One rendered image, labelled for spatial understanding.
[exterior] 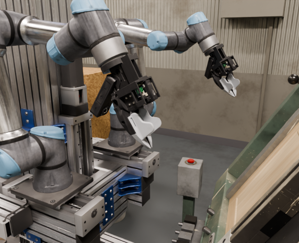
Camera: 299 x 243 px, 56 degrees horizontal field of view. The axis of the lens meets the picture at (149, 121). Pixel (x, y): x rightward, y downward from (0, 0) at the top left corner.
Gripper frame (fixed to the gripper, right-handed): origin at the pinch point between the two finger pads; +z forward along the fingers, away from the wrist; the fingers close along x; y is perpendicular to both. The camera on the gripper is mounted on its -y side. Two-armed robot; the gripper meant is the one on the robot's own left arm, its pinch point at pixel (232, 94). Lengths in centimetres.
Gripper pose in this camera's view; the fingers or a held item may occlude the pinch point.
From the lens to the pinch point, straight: 120.8
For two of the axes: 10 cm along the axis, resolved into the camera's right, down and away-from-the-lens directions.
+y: 2.9, -1.5, -9.4
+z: 4.7, 8.8, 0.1
